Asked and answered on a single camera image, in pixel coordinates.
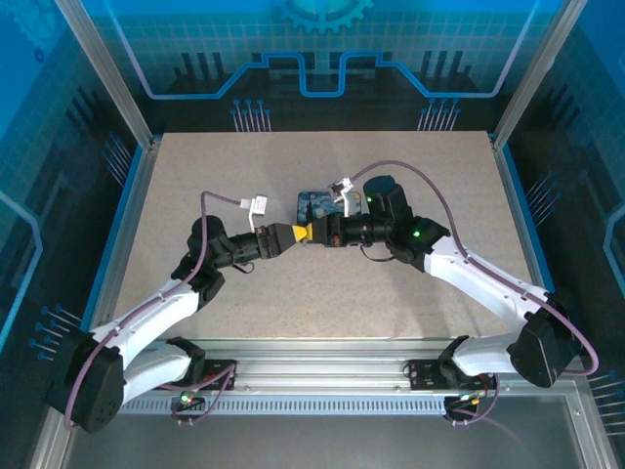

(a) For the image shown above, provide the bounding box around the blue starry night box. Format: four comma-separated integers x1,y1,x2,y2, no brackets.
297,189,366,227

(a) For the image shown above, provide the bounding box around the blue table edge strip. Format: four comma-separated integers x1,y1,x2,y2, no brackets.
71,144,150,356
497,141,578,356

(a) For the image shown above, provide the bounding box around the grey metal lower panel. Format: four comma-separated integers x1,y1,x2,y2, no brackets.
28,380,616,469

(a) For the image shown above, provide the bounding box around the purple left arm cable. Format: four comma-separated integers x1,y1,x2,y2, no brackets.
62,190,245,431

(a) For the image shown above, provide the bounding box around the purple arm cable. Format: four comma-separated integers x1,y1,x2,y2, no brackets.
62,190,245,431
346,159,602,429

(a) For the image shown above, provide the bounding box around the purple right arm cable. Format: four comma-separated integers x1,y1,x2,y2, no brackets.
346,159,602,429

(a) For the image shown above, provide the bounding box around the aluminium table side rail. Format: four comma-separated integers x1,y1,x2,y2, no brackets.
487,131,563,356
80,136,162,356

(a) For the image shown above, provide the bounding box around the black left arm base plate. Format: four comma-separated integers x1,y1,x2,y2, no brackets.
194,359,239,392

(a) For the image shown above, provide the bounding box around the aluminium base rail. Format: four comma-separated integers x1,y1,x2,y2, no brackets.
65,336,585,392

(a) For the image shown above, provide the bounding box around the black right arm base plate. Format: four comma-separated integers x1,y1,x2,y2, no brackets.
407,359,498,392

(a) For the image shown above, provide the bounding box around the slotted grey cable duct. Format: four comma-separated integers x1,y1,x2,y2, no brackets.
77,396,453,416

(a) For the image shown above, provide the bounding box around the aluminium frame post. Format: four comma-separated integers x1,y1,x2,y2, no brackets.
53,0,157,150
490,0,595,150

